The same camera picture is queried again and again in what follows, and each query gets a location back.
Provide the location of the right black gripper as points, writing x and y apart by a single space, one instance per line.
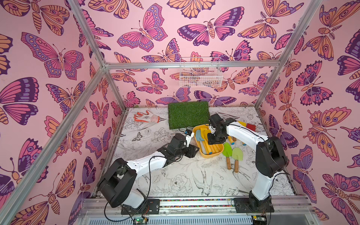
215 138

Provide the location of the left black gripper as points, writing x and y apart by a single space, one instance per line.
191 149

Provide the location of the green trowel wooden handle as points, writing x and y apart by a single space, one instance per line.
227 152

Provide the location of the light blue shovel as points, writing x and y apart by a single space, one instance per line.
200 139

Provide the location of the yellow plastic storage box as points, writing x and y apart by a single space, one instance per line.
198 144

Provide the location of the yellow green narrow trowel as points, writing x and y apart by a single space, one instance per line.
237 155

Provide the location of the red shovel wooden handle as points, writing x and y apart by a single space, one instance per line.
251 127

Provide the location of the green shovel yellow handle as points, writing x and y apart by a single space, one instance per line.
231 141

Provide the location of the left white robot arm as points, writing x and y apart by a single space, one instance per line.
117 183

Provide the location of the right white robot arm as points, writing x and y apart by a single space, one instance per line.
270 161

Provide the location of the green artificial grass mat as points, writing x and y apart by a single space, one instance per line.
188 114

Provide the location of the red white gardening glove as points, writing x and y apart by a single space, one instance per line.
147 117

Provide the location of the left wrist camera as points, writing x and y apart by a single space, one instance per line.
189 134

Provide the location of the white wire basket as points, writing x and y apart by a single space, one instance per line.
200 74

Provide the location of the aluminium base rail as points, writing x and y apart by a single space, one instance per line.
286 210

